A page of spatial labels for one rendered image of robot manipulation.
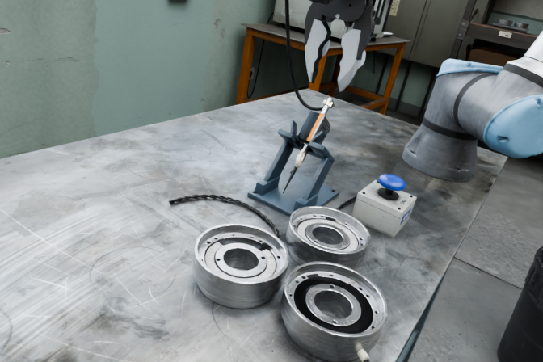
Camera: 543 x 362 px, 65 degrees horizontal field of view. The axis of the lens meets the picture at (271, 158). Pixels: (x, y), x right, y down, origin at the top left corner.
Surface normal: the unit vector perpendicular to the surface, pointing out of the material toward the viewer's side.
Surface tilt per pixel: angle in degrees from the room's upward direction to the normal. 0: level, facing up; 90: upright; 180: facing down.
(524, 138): 97
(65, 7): 90
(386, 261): 0
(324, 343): 90
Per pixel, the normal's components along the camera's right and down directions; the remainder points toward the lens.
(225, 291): -0.23, 0.36
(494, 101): -0.81, -0.40
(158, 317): 0.17, -0.90
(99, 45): 0.81, 0.37
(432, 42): -0.57, 0.25
